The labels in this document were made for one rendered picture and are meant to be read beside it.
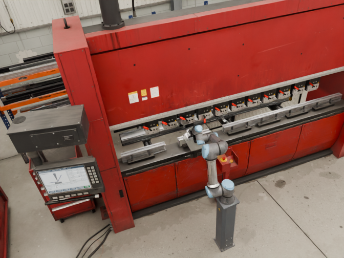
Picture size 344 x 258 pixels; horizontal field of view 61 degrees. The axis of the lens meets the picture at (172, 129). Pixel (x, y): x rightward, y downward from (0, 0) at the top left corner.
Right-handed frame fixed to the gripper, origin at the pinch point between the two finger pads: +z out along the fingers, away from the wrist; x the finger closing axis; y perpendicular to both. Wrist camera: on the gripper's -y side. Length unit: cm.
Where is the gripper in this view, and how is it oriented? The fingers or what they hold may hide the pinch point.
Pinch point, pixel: (191, 137)
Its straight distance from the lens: 327.4
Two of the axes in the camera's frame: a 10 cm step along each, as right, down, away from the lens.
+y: -3.3, -9.3, 1.7
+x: -9.3, 2.8, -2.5
